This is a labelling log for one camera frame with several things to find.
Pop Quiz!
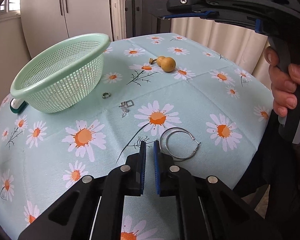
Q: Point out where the person's dark jacket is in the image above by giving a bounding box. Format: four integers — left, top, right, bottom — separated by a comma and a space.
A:
232, 110, 300, 240

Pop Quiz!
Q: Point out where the daisy print tablecloth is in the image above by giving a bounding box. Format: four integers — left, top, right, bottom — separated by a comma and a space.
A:
0, 33, 274, 240

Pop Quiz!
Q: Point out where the large silver hoop earring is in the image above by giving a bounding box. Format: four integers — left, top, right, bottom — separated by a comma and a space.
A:
160, 127, 190, 157
166, 129, 202, 162

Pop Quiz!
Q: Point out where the green plastic mesh basket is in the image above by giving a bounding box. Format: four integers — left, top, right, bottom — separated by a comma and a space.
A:
10, 33, 111, 113

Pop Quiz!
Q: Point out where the white and green small object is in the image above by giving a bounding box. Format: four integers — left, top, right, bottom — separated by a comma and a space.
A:
9, 99, 28, 114

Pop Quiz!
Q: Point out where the person's right hand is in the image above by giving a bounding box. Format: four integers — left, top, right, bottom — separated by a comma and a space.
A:
264, 46, 300, 120

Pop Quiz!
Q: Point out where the small wooden gourd pendant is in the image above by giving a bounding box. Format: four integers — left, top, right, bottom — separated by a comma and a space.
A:
149, 56, 177, 72

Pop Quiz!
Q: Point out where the grey suitcase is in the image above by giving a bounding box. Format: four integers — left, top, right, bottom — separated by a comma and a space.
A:
125, 0, 172, 39

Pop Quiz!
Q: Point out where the silver square earring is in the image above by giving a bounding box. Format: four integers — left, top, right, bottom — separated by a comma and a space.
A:
118, 99, 134, 118

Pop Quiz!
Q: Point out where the white ribbed suitcase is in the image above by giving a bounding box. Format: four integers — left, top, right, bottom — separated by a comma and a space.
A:
109, 0, 134, 42

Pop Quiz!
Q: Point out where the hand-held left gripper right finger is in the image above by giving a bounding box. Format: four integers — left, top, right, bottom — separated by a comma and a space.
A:
153, 140, 283, 240

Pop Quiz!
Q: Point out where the white cabinet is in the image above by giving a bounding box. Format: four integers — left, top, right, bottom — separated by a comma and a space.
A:
20, 0, 113, 60

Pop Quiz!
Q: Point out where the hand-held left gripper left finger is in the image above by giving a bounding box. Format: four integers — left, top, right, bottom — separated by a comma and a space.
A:
17, 141, 147, 240

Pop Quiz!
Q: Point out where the window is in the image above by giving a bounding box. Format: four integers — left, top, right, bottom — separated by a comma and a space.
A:
0, 0, 22, 18

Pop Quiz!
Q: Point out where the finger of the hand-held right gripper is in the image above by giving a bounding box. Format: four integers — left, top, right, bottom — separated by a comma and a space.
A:
158, 10, 218, 20
166, 0, 215, 14

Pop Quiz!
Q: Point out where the cream curtain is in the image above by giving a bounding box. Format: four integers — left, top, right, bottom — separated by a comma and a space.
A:
170, 12, 273, 90

